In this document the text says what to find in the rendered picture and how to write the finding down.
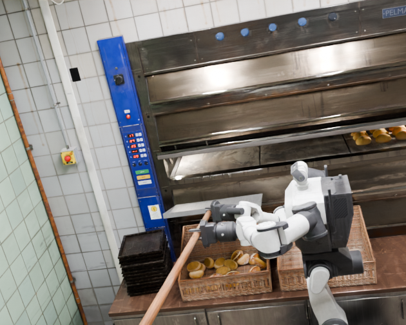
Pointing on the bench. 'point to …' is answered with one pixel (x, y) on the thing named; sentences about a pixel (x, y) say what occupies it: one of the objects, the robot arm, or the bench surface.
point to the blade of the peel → (184, 209)
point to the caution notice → (154, 211)
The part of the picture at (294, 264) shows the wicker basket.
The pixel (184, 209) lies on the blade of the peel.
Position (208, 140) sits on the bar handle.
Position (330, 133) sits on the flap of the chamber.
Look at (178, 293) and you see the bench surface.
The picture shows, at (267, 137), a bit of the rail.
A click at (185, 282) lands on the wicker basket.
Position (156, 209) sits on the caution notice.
